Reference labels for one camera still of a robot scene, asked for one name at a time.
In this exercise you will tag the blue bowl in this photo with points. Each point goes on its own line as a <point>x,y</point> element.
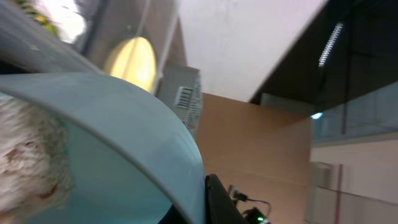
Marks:
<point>131,158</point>

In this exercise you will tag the yellow plate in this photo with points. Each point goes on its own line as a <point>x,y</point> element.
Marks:
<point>133,60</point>

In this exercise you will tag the green snack wrapper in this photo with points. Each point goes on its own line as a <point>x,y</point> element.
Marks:
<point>29,10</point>

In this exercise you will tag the grey dishwasher rack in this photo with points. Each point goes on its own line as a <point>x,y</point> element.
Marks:
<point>180,90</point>

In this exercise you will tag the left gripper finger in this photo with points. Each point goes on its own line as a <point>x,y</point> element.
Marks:
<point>220,209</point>

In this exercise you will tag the rice food waste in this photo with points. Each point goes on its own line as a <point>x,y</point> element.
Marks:
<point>35,170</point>

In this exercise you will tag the clear plastic bin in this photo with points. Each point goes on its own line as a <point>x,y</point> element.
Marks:
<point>26,45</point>

